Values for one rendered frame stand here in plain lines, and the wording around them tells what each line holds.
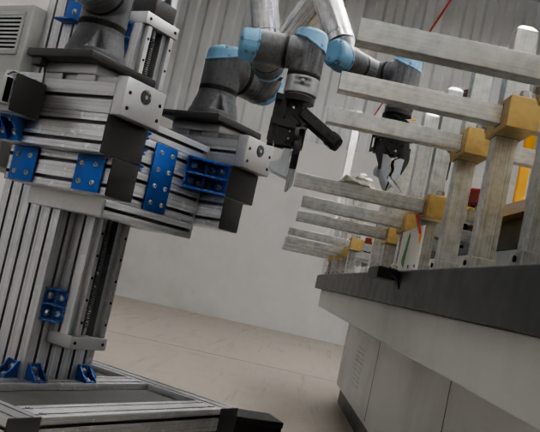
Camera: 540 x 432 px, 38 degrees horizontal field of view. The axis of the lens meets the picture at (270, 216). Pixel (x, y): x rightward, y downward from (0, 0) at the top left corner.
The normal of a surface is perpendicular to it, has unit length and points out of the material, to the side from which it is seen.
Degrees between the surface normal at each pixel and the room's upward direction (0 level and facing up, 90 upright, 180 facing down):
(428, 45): 90
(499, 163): 90
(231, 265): 90
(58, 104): 90
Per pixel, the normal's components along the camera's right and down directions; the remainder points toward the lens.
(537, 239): 0.00, -0.08
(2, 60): -0.52, -0.18
